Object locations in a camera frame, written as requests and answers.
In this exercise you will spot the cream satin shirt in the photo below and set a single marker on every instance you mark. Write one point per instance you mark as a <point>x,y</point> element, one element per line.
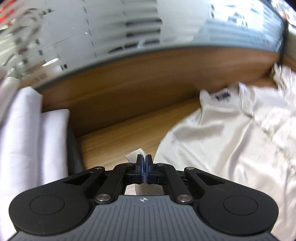
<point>219,143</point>

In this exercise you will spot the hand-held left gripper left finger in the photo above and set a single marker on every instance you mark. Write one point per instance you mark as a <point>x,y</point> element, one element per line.
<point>141,173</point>

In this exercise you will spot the stack of folded clothes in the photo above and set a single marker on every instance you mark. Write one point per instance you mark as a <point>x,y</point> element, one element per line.
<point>27,139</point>

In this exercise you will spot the striped frosted glass partition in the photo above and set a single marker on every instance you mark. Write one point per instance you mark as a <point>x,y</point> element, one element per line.
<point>138,76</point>

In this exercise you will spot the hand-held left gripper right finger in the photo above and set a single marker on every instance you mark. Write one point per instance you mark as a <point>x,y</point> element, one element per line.
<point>148,173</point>

